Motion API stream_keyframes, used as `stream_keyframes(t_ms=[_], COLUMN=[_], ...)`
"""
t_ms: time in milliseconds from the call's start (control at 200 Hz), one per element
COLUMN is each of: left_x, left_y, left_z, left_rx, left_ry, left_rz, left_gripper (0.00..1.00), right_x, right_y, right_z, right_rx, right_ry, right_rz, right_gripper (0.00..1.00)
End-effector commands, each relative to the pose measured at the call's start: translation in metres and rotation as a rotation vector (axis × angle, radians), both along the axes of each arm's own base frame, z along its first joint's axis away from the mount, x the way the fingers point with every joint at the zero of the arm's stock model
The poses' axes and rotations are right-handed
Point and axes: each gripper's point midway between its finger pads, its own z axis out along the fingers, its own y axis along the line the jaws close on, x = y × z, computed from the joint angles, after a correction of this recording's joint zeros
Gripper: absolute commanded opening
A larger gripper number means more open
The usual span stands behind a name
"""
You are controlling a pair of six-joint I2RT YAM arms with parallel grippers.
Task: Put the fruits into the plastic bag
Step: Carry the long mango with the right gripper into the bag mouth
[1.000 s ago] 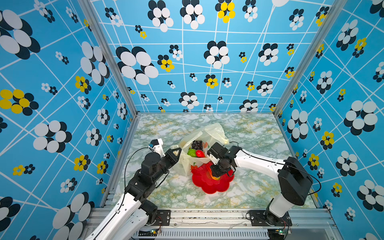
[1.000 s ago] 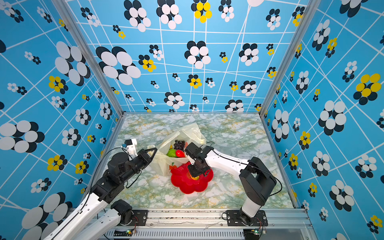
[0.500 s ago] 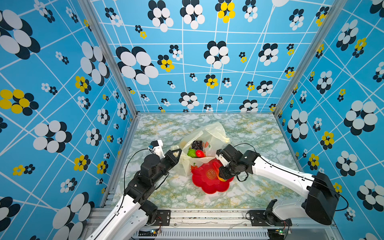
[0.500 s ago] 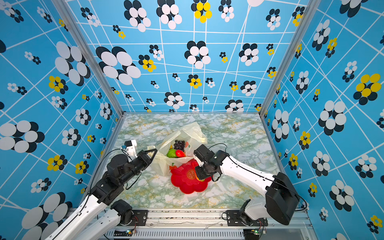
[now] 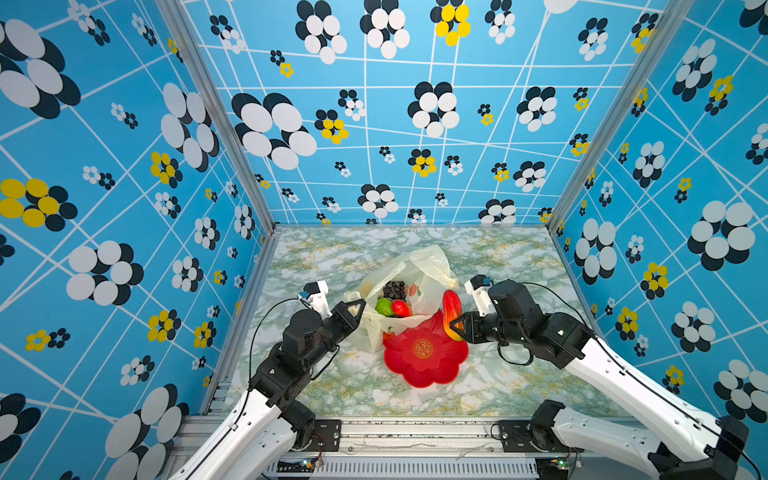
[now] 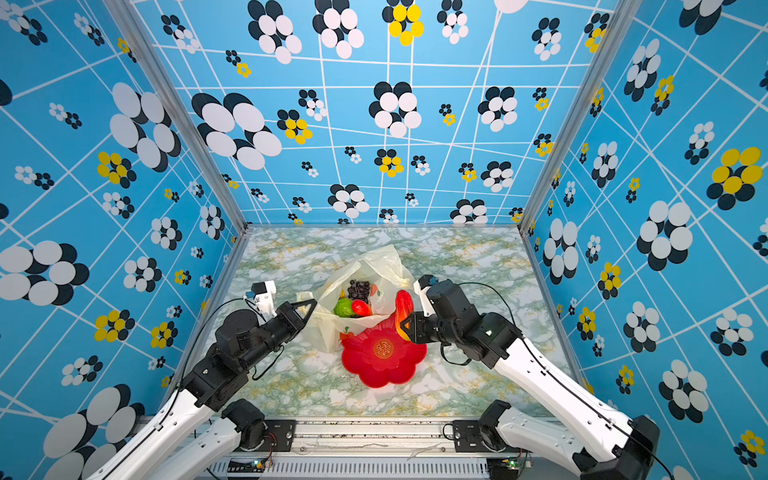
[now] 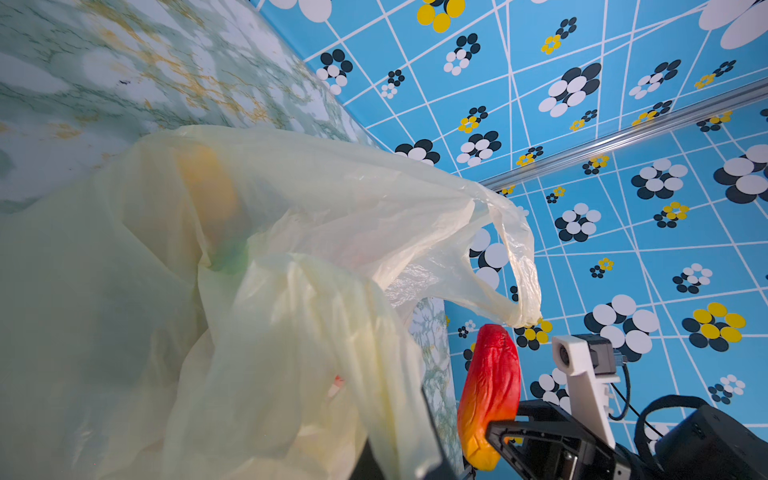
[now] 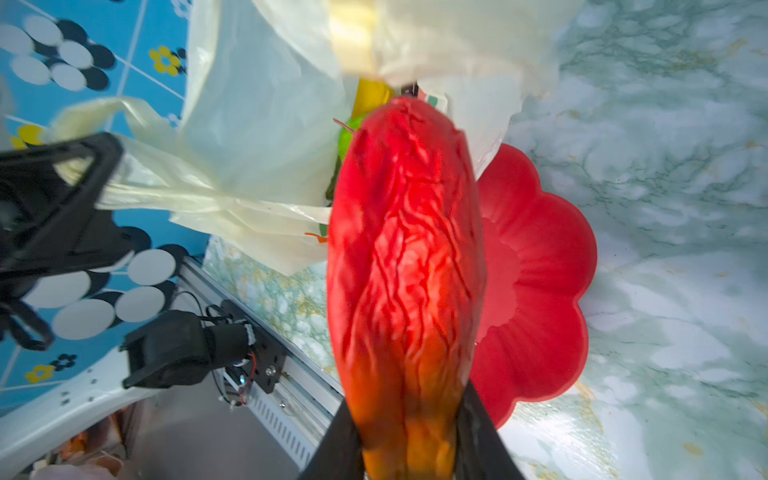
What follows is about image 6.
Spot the red flower-shaped plate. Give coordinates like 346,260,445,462
341,313,428,389

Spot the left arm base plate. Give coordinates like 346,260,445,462
257,419,297,453

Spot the purple grape bunch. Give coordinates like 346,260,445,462
347,279,372,303

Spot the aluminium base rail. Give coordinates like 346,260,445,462
110,415,637,480

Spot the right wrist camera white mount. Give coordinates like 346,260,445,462
413,274,437,317

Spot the red yellow mango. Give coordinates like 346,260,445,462
351,300,373,318

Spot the orange small fruit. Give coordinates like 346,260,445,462
394,290,414,341

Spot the green lime fruit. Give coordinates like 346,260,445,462
333,298,356,318

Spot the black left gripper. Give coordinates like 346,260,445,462
239,297,317,374

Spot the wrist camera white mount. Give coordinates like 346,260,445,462
244,281,277,320
413,274,437,317

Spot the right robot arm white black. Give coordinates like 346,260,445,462
398,275,660,479

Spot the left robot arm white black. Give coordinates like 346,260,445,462
91,299,317,479

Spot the yellowish printed plastic bag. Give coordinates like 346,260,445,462
296,245,414,353

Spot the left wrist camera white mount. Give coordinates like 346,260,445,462
244,281,277,320

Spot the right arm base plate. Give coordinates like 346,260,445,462
445,420,525,456

